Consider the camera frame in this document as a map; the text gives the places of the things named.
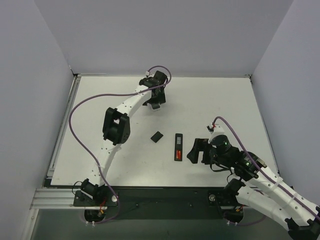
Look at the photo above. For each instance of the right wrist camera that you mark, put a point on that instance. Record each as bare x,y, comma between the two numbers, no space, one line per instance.
215,129

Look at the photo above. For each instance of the black remote control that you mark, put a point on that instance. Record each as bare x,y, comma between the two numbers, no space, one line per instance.
178,145

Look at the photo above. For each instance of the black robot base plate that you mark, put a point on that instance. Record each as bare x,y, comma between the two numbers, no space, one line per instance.
160,203

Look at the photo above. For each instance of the white remote control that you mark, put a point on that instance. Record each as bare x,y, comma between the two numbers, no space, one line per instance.
155,109

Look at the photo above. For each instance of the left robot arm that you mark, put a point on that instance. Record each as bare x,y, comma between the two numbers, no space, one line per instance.
116,129

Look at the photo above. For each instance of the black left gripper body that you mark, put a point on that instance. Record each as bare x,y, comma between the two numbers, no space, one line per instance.
157,99

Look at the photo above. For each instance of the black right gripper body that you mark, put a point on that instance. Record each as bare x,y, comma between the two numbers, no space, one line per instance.
205,152

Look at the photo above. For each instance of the black battery cover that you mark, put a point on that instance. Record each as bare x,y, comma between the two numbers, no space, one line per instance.
156,137

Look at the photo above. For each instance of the red battery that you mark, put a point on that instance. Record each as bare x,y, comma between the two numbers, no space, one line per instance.
178,156

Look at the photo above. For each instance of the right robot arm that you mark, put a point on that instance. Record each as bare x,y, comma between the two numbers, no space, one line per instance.
258,187

